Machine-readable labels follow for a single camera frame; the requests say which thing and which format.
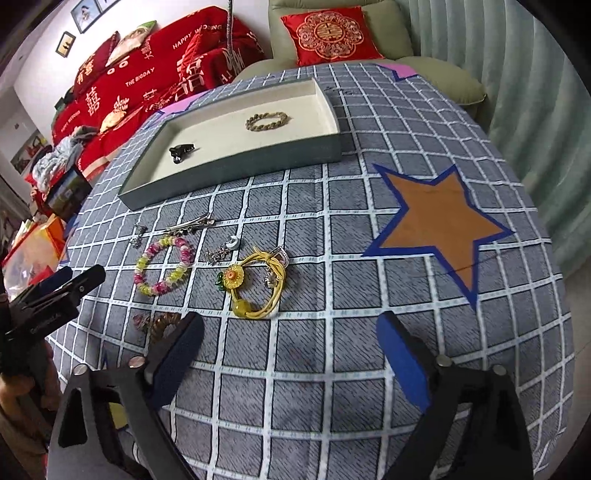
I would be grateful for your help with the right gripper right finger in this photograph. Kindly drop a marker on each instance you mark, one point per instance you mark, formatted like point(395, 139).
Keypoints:
point(495, 442)

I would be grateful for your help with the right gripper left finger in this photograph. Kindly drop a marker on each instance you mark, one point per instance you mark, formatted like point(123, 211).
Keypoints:
point(84, 442)

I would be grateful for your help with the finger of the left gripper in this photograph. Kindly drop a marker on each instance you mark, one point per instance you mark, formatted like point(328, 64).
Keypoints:
point(47, 286)
point(69, 286)

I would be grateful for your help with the black hair claw clip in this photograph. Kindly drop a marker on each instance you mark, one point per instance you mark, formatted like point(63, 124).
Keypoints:
point(180, 152)

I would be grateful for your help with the silver rhinestone earring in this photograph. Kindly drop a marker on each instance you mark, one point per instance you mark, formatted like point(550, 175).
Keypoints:
point(136, 238)

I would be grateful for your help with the silver pink pendant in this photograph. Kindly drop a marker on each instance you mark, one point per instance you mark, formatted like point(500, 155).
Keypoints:
point(276, 271)

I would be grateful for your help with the grey jewelry tray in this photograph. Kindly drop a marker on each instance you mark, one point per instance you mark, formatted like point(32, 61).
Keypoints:
point(267, 129)

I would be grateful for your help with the orange box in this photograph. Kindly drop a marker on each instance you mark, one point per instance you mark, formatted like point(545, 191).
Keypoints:
point(34, 256)

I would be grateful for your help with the framed landscape picture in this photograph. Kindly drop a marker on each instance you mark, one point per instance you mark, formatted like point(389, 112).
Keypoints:
point(66, 197)

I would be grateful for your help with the grey clothes pile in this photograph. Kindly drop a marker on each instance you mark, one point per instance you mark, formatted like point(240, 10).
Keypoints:
point(61, 157)

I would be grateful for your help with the silver hair pin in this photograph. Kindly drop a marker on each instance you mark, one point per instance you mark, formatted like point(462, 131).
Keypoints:
point(192, 226)

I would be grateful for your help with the orange star patch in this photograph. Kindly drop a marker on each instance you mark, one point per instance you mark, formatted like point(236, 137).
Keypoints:
point(438, 217)

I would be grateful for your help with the grey grid tablecloth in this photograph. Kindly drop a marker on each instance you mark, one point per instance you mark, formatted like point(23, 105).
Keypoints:
point(290, 382)

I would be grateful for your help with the red pillow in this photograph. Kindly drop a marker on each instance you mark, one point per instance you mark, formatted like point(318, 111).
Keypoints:
point(94, 65)

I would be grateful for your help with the cartoon print pillow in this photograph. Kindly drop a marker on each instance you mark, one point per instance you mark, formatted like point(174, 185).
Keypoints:
point(138, 39)

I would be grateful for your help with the red bed blanket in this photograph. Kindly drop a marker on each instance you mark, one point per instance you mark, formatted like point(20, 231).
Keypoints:
point(190, 55)

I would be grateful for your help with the teal curtain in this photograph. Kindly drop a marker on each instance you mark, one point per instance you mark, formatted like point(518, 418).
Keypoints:
point(537, 111)

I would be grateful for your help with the pink star patch right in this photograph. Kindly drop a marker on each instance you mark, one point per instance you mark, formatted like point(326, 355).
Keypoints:
point(400, 72)

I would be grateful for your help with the red embroidered cushion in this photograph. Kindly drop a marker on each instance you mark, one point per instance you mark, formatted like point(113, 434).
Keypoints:
point(331, 36)

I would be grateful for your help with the green armchair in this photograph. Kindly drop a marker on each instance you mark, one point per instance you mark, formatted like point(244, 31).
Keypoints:
point(391, 37)

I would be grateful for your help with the small silver chain charm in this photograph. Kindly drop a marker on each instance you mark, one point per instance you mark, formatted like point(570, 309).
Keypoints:
point(215, 256)

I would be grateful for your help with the small picture frame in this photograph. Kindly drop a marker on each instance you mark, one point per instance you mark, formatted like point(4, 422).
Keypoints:
point(65, 44)

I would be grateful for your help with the large picture frame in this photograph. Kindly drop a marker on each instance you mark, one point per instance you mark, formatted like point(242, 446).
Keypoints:
point(104, 6)
point(84, 14)

